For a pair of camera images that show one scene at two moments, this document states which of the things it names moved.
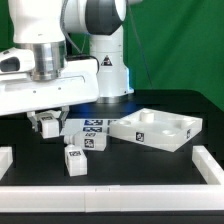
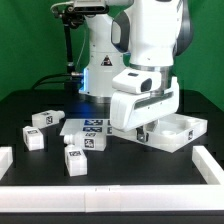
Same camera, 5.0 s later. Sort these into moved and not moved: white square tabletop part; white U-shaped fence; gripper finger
Moved: gripper finger; white square tabletop part
Not moved: white U-shaped fence
